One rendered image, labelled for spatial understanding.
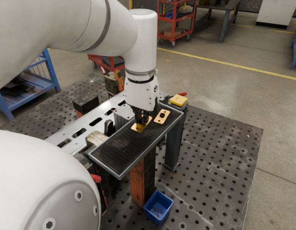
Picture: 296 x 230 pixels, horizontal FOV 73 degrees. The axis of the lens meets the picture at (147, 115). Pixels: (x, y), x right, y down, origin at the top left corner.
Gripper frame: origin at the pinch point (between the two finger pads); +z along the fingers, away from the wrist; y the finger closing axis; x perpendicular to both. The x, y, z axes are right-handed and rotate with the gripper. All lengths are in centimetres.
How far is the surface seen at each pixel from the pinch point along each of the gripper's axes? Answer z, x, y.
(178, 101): 8.0, -25.1, -3.6
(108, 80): 20, -41, 48
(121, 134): 8.0, 3.3, 6.6
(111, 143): 8.0, 8.7, 7.1
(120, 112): 13.0, -11.5, 17.6
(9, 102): 108, -55, 228
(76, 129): 24.0, -1.8, 37.7
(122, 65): 100, -198, 151
